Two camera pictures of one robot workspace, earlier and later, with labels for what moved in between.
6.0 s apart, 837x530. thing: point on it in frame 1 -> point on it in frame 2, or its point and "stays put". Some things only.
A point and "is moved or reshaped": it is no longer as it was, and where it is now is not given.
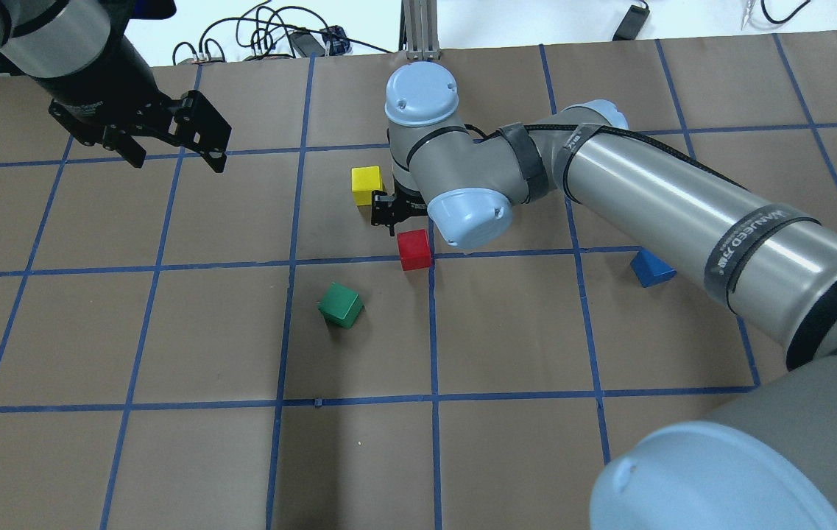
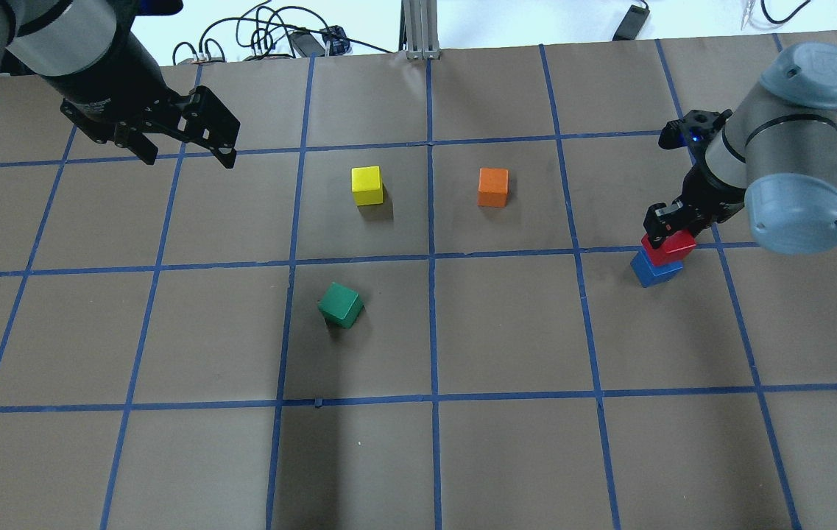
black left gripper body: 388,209 -> 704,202
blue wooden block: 650,269 stays put
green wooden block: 341,306 stays put
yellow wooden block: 364,180 stays put
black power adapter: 631,23 stays put
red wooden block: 414,249 is moved or reshaped
